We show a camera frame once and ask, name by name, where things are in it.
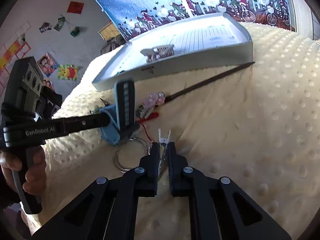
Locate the green wall ornament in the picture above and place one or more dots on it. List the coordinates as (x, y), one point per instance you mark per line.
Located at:
(75, 31)

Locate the wooden box cabinet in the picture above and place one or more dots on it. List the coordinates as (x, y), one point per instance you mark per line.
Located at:
(109, 31)

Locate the person's left hand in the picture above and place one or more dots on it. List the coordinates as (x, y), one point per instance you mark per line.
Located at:
(35, 176)

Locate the dark hair stick pink flowers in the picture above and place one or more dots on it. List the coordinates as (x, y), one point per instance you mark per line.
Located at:
(145, 110)

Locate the beige claw hair clip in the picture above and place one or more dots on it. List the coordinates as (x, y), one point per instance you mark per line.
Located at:
(158, 52)

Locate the silver ring bangle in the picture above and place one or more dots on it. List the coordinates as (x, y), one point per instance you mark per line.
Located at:
(129, 154)

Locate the cream dotted blanket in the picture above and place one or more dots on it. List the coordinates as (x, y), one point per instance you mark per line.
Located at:
(259, 127)

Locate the dark suitcase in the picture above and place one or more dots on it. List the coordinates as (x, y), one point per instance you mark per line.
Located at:
(112, 44)

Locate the red diamond paper decoration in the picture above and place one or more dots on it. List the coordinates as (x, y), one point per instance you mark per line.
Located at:
(75, 7)

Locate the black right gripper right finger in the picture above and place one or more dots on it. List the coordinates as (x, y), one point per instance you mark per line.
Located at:
(218, 208)

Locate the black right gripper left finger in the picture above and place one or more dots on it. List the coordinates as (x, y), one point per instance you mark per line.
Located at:
(106, 209)

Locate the certificates on wall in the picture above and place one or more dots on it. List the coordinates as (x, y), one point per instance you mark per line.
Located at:
(13, 49)

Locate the silver metal tray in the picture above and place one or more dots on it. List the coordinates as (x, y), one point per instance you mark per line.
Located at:
(211, 40)

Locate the silver hair clip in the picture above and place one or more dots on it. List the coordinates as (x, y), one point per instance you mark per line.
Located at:
(163, 143)

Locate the winnie pooh wall sticker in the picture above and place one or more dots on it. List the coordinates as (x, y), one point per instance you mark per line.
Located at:
(67, 72)

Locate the blue cartoon fabric wardrobe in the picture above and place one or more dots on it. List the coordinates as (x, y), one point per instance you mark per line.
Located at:
(134, 17)

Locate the cartoon character poster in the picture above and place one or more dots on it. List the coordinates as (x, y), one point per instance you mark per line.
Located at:
(47, 64)

